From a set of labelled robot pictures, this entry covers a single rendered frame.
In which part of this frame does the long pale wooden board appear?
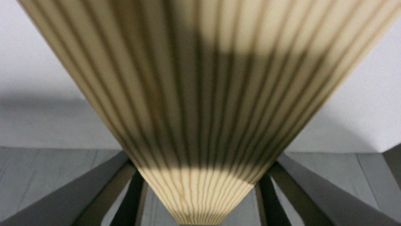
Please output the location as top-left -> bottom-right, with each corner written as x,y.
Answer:
16,0 -> 401,225

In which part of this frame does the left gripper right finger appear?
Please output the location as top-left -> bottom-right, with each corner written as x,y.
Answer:
254,153 -> 401,226

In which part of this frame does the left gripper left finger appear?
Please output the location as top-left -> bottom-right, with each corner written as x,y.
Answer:
0,150 -> 148,226

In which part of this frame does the grey panel wall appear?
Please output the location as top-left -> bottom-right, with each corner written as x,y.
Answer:
0,147 -> 401,226

